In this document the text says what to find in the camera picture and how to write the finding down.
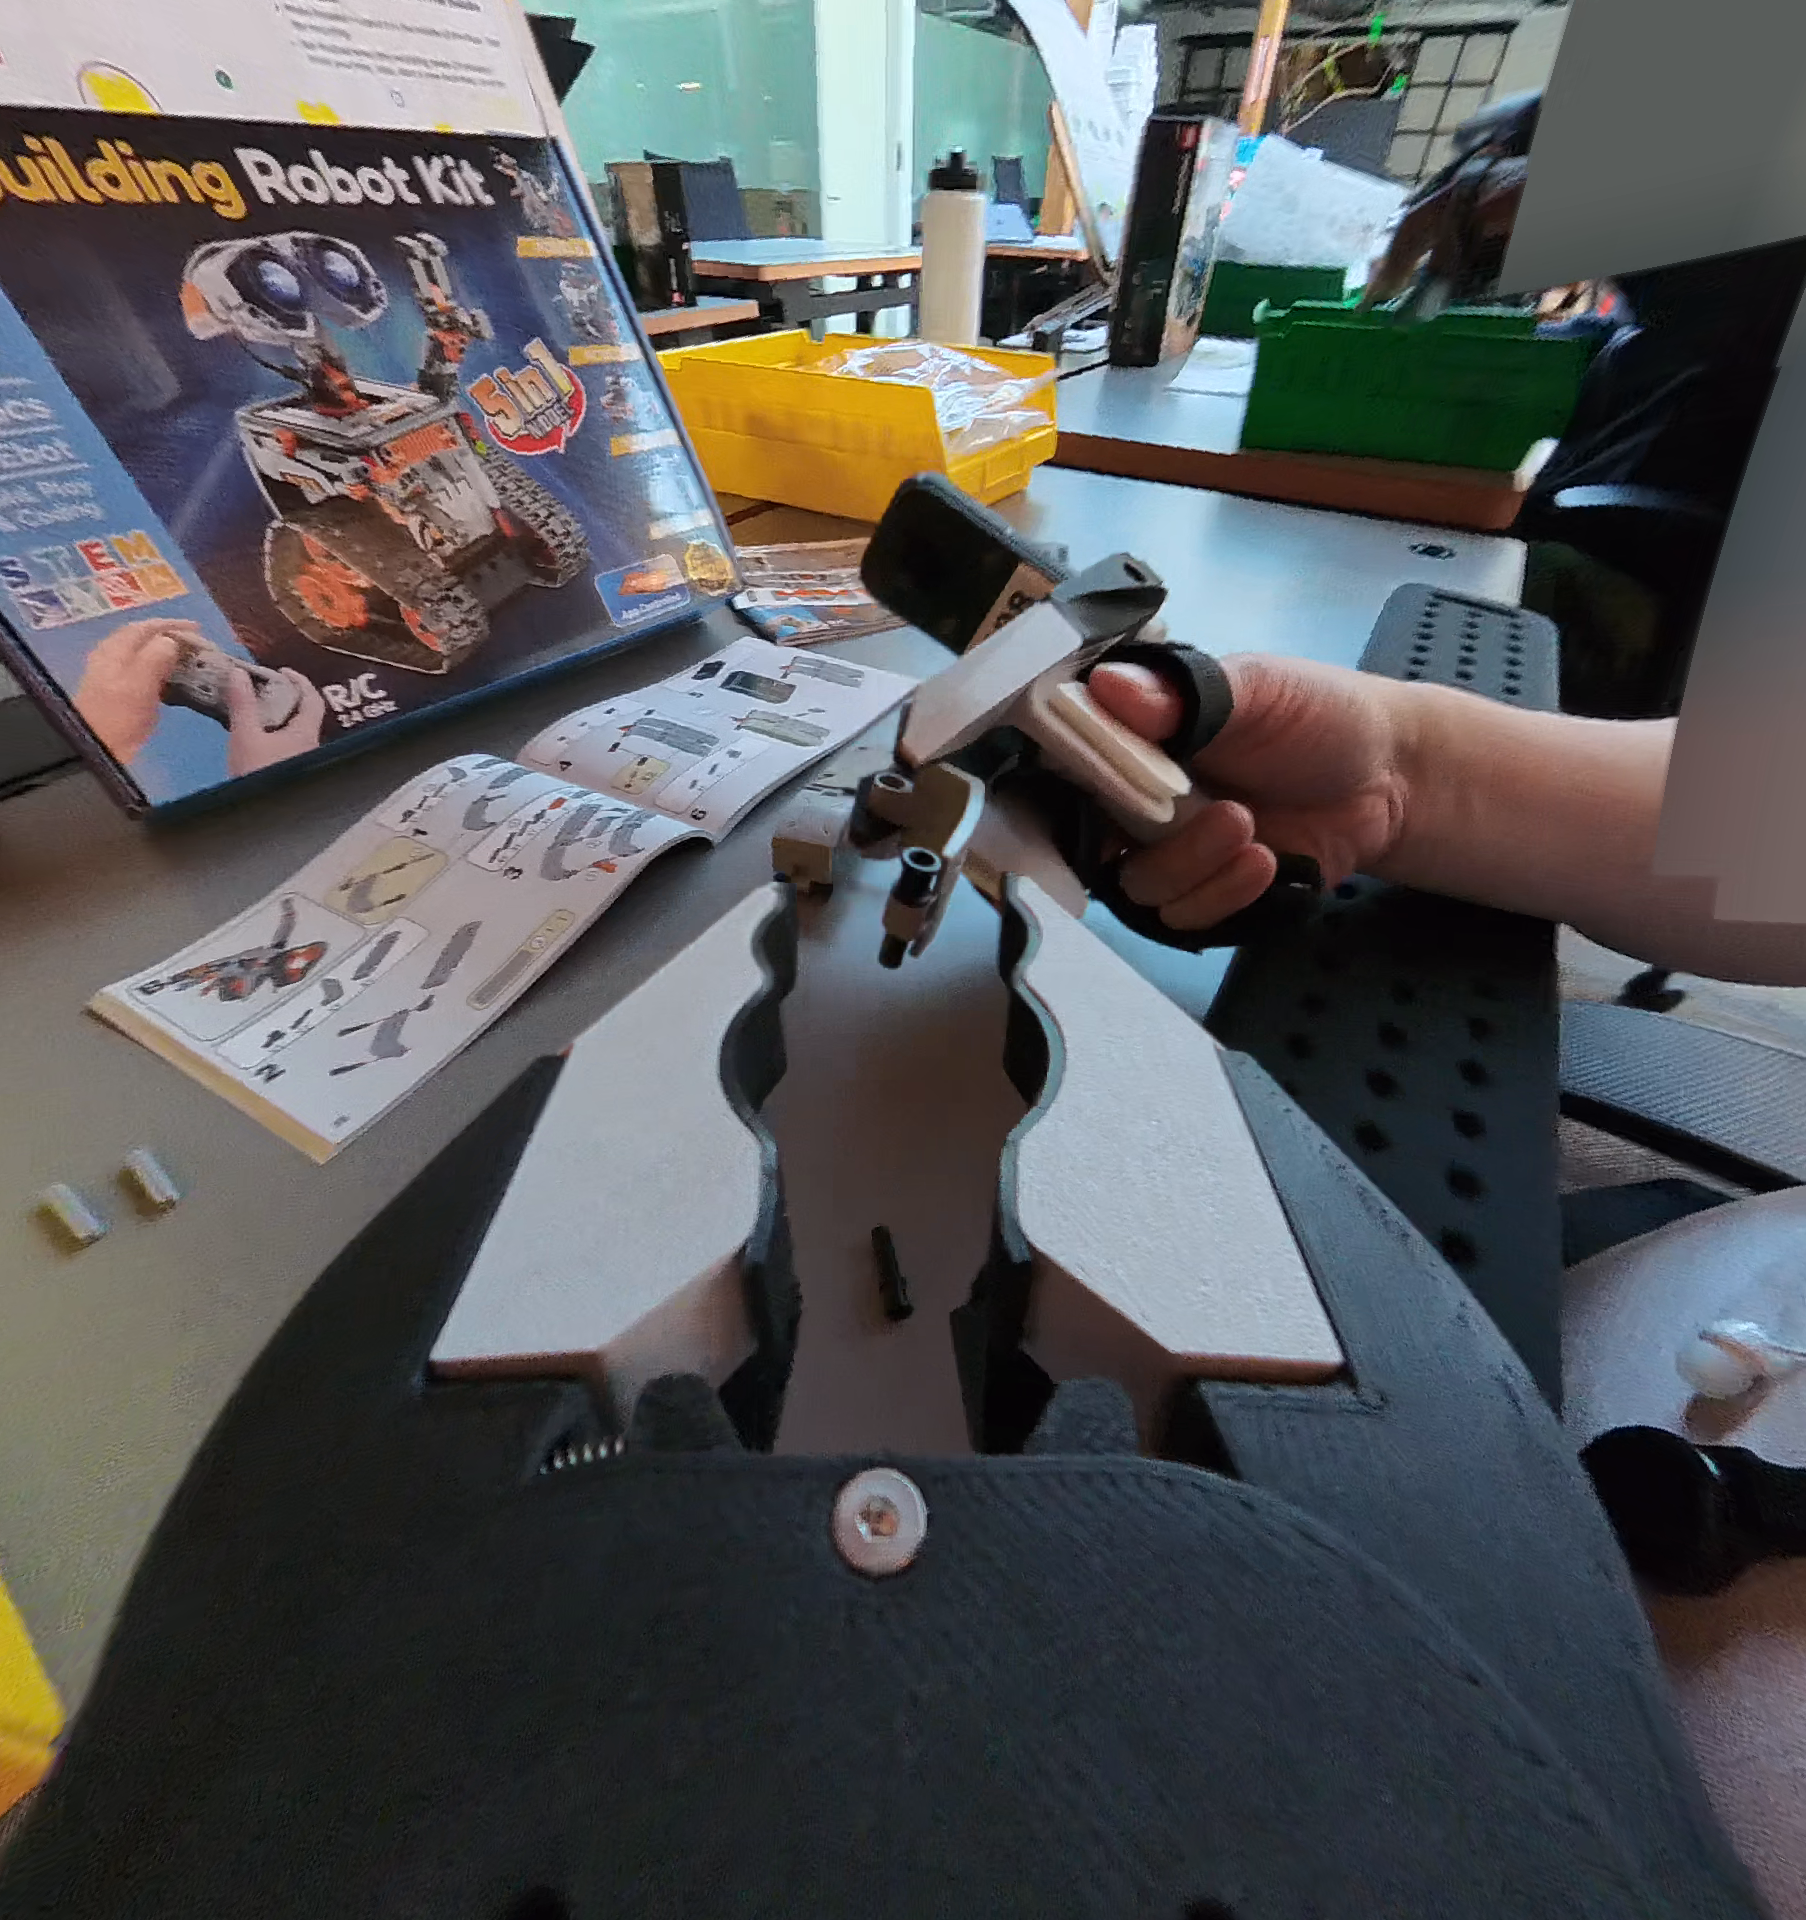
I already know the person's right hand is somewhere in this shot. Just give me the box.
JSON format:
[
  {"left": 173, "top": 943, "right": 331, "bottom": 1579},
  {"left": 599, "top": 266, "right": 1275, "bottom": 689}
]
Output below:
[{"left": 1091, "top": 651, "right": 1425, "bottom": 951}]

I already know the white paper sheet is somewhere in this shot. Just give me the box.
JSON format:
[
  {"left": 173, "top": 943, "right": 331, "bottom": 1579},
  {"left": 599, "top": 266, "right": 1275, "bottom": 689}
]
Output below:
[
  {"left": 1011, "top": 0, "right": 1163, "bottom": 275},
  {"left": 1218, "top": 131, "right": 1408, "bottom": 280}
]

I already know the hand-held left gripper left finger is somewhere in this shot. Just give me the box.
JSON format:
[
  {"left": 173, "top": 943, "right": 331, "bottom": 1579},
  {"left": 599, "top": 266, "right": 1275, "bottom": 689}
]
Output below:
[{"left": 426, "top": 881, "right": 805, "bottom": 1455}]

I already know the instruction booklet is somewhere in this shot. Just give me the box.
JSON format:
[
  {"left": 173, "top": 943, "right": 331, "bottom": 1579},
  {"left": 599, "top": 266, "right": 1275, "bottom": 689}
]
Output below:
[{"left": 90, "top": 637, "right": 920, "bottom": 1165}]

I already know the black product box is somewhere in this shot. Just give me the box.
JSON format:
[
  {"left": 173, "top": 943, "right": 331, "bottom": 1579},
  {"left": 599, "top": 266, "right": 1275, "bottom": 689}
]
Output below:
[{"left": 1110, "top": 112, "right": 1245, "bottom": 368}]

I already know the blue robot kit box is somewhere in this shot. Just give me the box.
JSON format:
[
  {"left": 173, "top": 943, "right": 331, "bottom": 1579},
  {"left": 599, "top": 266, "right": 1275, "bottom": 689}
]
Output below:
[{"left": 0, "top": 0, "right": 743, "bottom": 819}]

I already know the white bottle black cap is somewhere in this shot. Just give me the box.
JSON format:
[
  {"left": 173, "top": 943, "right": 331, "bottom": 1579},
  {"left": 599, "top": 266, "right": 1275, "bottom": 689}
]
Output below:
[{"left": 923, "top": 148, "right": 990, "bottom": 347}]

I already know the clear plastic bag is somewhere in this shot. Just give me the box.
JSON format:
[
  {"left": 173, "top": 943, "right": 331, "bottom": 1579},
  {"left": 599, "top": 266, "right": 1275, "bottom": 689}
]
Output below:
[{"left": 799, "top": 341, "right": 1055, "bottom": 451}]

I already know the green storage bin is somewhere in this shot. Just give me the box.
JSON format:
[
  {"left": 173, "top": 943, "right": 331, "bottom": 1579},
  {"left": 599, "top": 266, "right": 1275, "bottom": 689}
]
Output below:
[{"left": 1241, "top": 297, "right": 1563, "bottom": 470}]

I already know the white cord toggle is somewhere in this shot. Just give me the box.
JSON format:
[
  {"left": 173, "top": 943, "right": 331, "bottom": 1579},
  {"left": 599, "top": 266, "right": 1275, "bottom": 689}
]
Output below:
[{"left": 1680, "top": 1321, "right": 1783, "bottom": 1400}]

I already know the small grey block assembly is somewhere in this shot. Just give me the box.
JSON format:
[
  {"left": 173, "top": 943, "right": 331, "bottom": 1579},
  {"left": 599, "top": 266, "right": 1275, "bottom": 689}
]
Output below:
[{"left": 876, "top": 841, "right": 983, "bottom": 971}]

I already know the yellow storage bin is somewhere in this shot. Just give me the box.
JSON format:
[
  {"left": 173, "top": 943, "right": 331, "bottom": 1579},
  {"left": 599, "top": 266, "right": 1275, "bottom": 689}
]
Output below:
[{"left": 660, "top": 332, "right": 1057, "bottom": 517}]

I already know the colourful folded leaflet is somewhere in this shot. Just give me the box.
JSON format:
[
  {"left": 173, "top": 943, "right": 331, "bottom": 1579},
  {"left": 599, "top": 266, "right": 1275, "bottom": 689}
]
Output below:
[{"left": 733, "top": 540, "right": 905, "bottom": 646}]

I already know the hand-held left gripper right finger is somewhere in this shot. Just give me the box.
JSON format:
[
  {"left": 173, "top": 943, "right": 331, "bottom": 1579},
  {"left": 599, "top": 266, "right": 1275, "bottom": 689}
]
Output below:
[{"left": 952, "top": 873, "right": 1351, "bottom": 1455}]

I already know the person's right forearm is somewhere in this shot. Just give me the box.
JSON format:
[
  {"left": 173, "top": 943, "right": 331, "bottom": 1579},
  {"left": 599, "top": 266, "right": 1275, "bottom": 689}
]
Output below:
[{"left": 1390, "top": 697, "right": 1806, "bottom": 993}]

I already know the wood edged table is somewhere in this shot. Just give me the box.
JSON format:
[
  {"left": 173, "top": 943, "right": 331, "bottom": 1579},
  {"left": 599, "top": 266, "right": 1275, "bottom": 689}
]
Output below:
[{"left": 1057, "top": 365, "right": 1560, "bottom": 531}]

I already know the black strap with buckle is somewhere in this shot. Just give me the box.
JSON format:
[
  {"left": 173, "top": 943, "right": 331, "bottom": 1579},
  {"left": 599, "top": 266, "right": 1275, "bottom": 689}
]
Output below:
[{"left": 1581, "top": 1424, "right": 1806, "bottom": 1595}]

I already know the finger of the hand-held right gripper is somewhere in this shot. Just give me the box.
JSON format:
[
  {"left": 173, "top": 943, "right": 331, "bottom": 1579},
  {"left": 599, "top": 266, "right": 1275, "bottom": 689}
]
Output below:
[{"left": 852, "top": 599, "right": 1101, "bottom": 876}]

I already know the grey desk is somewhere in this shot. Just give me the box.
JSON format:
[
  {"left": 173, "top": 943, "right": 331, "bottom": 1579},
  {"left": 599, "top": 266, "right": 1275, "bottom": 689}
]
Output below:
[{"left": 0, "top": 462, "right": 1532, "bottom": 1711}]

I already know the wooden table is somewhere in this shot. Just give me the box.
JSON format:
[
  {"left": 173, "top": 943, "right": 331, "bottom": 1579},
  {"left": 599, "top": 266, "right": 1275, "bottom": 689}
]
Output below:
[{"left": 689, "top": 239, "right": 1095, "bottom": 341}]

